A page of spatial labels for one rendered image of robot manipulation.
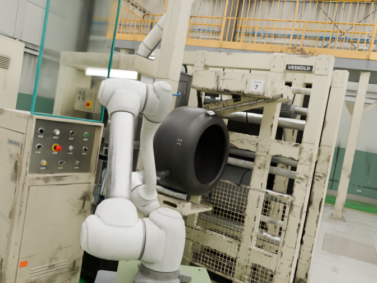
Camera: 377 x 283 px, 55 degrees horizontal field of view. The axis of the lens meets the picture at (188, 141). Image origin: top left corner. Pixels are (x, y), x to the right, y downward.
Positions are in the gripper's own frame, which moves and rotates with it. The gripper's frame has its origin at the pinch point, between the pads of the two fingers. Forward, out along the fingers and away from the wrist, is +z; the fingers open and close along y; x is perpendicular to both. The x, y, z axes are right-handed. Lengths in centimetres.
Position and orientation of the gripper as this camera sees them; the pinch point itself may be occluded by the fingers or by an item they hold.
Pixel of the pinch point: (165, 173)
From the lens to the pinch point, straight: 228.4
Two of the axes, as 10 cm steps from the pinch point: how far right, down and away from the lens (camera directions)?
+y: -8.1, -1.6, 5.6
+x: -0.9, 9.8, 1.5
